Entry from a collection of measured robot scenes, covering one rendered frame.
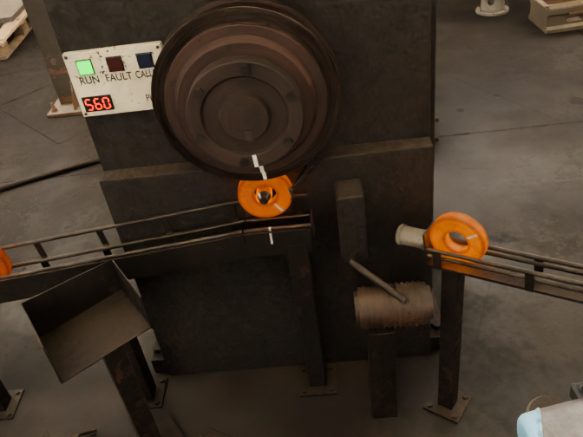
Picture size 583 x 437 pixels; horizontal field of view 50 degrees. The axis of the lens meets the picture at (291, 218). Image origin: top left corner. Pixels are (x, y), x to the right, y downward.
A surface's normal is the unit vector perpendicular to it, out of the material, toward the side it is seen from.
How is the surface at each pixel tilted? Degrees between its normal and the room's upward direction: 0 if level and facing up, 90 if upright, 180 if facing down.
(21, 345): 0
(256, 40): 32
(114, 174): 0
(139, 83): 90
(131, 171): 0
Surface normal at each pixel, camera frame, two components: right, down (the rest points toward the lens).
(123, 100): 0.00, 0.60
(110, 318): -0.19, -0.76
